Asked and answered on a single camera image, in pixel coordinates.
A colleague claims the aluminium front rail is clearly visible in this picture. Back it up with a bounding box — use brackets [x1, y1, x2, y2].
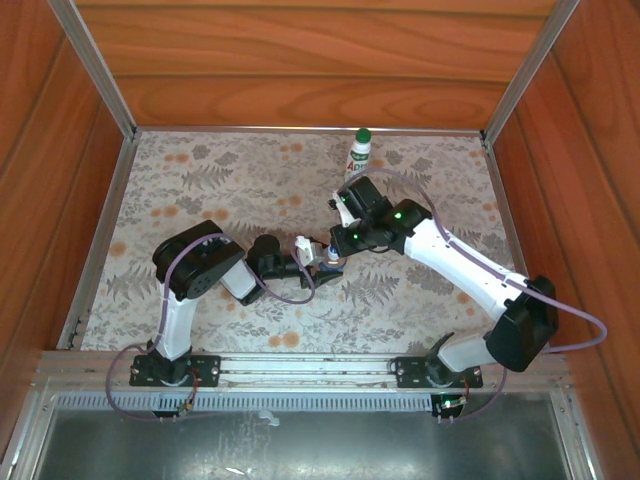
[34, 349, 571, 396]

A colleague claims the aluminium frame post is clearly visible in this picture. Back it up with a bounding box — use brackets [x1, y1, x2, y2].
[49, 0, 140, 142]
[480, 0, 582, 145]

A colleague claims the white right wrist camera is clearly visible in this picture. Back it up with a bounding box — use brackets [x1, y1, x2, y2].
[327, 197, 354, 229]

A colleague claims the grey metal sheet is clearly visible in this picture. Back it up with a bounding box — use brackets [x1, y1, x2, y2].
[34, 394, 571, 480]

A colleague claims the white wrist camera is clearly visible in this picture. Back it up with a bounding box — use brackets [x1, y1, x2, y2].
[327, 197, 354, 229]
[293, 234, 321, 266]

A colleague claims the grey slotted cable duct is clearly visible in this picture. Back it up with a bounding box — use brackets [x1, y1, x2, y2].
[52, 391, 436, 414]

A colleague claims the red power wire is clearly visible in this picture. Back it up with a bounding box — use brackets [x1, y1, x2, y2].
[180, 367, 201, 416]
[434, 372, 472, 426]

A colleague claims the small clear blue-label bottle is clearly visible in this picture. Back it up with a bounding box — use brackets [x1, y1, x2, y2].
[317, 249, 347, 276]

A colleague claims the white plastic bottle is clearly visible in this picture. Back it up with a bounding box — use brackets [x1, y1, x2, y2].
[344, 127, 374, 184]

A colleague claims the aluminium side rail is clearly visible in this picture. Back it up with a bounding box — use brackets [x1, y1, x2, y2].
[481, 139, 551, 351]
[57, 137, 140, 351]

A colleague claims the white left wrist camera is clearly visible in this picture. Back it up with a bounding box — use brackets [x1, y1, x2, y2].
[293, 234, 321, 266]

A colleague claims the aluminium back strip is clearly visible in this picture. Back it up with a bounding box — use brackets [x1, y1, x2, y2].
[134, 125, 486, 137]

